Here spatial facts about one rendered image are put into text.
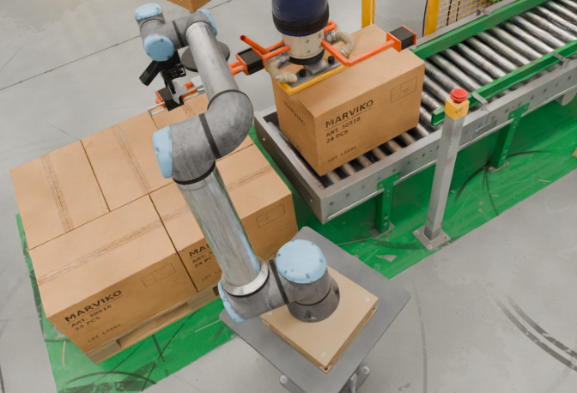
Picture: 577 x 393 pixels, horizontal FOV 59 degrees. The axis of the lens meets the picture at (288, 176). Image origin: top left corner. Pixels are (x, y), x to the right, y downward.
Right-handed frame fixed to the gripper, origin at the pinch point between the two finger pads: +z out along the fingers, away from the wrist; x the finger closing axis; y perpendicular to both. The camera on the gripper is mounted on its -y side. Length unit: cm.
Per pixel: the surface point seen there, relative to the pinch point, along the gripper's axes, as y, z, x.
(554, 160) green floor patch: 196, 121, -47
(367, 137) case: 79, 56, -18
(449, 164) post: 100, 57, -52
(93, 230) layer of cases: -55, 66, 15
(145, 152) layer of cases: -17, 67, 50
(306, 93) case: 56, 26, -3
